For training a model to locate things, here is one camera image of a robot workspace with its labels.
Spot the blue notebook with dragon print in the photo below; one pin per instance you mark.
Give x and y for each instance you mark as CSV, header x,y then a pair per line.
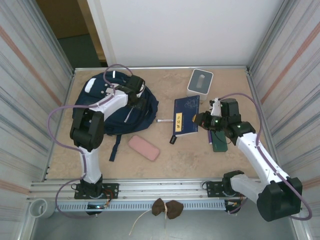
x,y
185,112

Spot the purple pen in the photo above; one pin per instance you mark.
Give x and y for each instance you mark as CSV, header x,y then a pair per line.
x,y
210,138

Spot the navy blue backpack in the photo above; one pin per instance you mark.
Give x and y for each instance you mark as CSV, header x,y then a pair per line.
x,y
147,110

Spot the white marker pen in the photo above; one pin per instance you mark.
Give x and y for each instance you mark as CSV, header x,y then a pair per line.
x,y
165,120

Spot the black orange highlighter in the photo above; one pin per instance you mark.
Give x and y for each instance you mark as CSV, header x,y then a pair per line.
x,y
173,140

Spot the dark green notebook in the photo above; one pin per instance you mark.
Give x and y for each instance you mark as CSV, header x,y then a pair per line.
x,y
220,145

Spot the pink pencil case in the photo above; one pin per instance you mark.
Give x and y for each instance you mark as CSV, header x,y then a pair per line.
x,y
143,148

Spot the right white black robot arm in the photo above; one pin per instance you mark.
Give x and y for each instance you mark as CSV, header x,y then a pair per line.
x,y
262,157

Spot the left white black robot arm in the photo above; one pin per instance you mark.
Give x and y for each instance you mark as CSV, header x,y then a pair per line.
x,y
90,160

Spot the grey white tissue box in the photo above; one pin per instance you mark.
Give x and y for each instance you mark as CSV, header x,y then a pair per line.
x,y
200,82

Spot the slim aluminium table edge bar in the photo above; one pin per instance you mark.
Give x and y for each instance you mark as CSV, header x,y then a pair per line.
x,y
225,67

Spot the small black controller board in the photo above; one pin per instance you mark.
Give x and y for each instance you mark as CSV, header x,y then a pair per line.
x,y
96,207
232,205

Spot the white plastic cup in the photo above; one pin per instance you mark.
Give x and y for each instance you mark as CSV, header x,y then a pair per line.
x,y
41,208

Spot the white door frame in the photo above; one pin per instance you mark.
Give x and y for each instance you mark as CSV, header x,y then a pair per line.
x,y
104,37

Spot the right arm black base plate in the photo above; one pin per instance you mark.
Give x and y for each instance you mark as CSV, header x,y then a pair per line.
x,y
215,190

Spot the grooved aluminium mounting rail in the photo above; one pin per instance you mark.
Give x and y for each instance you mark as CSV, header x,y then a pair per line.
x,y
162,186

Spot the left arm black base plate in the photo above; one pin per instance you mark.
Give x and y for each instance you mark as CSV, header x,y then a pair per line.
x,y
111,191

